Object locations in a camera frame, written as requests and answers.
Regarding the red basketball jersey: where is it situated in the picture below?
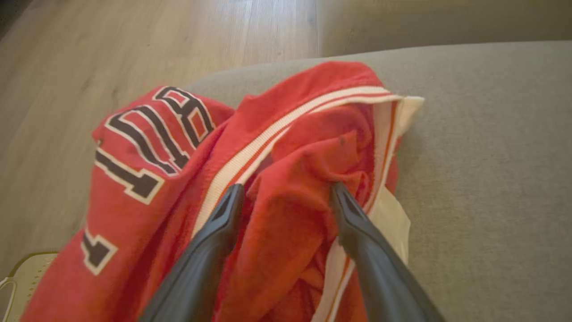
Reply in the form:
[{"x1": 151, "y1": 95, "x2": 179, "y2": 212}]
[{"x1": 20, "y1": 60, "x2": 425, "y2": 322}]

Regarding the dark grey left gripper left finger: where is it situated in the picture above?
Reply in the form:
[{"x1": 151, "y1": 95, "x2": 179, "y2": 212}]
[{"x1": 139, "y1": 183, "x2": 245, "y2": 322}]

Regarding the grey fabric couch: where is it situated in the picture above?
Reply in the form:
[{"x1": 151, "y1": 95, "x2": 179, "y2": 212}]
[{"x1": 183, "y1": 41, "x2": 572, "y2": 322}]

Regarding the grey upholstered sofa block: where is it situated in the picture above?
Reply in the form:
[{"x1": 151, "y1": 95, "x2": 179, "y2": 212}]
[{"x1": 317, "y1": 0, "x2": 572, "y2": 57}]

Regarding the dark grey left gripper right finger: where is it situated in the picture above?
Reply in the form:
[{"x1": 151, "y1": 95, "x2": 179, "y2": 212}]
[{"x1": 330, "y1": 182, "x2": 447, "y2": 322}]

